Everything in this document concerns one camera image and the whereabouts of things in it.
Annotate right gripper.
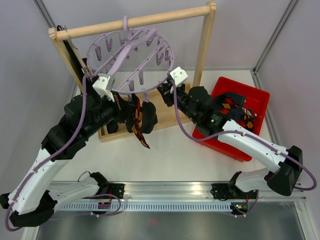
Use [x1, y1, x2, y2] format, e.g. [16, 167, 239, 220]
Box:
[157, 82, 198, 123]

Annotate argyle patterned sock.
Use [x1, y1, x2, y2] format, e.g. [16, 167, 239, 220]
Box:
[131, 93, 150, 149]
[212, 92, 246, 110]

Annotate black sock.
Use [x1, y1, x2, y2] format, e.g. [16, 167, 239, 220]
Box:
[125, 110, 136, 133]
[140, 102, 158, 134]

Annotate purple round clip hanger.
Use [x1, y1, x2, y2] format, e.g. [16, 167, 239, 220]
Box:
[86, 26, 175, 102]

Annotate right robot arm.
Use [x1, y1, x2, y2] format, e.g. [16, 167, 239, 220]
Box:
[157, 82, 318, 198]

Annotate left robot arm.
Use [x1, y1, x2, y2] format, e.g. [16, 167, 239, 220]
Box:
[0, 92, 139, 232]

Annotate metal clip hanger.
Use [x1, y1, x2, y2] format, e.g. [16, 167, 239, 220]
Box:
[82, 66, 93, 76]

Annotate black hanging clothes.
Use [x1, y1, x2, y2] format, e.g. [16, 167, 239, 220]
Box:
[63, 38, 87, 80]

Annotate navy sock in bin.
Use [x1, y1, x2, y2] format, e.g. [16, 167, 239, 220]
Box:
[229, 107, 257, 132]

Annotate red plastic bin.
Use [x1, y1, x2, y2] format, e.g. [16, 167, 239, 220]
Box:
[198, 76, 270, 162]

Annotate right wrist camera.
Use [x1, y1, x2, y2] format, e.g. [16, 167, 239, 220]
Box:
[167, 66, 188, 87]

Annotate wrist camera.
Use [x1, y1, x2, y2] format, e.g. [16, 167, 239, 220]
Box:
[92, 73, 115, 102]
[167, 66, 188, 87]

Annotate wooden hanger rack frame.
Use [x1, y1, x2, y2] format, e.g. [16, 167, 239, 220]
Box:
[48, 0, 217, 143]

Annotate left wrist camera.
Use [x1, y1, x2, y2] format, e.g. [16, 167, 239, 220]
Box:
[92, 73, 115, 102]

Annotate aluminium mounting rail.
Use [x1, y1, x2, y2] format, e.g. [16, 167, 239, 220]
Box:
[49, 181, 307, 201]

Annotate white slotted cable duct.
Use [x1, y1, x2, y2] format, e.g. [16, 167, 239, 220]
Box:
[61, 201, 247, 214]

